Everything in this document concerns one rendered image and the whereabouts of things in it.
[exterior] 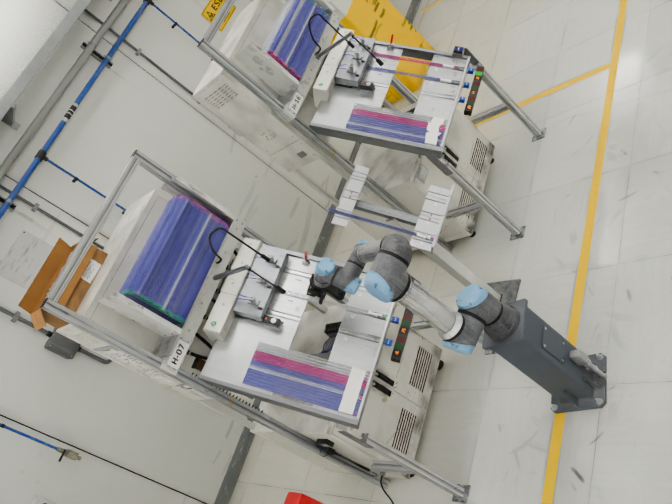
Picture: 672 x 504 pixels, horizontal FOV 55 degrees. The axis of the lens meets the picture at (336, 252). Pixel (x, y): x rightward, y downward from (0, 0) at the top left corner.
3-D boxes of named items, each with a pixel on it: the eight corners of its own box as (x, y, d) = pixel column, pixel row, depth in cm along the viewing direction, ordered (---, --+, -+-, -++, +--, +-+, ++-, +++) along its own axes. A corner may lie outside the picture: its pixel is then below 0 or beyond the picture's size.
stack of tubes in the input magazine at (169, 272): (231, 224, 292) (182, 191, 280) (184, 323, 268) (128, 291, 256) (217, 230, 302) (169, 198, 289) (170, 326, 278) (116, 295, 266)
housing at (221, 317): (266, 255, 311) (261, 240, 299) (227, 346, 288) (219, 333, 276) (251, 252, 313) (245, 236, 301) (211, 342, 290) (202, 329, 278)
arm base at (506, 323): (521, 302, 252) (506, 289, 247) (518, 336, 244) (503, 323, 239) (489, 311, 262) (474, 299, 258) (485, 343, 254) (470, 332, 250)
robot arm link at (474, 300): (506, 299, 245) (484, 281, 239) (491, 330, 242) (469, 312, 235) (483, 296, 255) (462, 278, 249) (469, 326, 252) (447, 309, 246)
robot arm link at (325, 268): (331, 277, 255) (312, 267, 256) (328, 288, 264) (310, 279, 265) (340, 261, 258) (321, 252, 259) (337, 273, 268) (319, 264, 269)
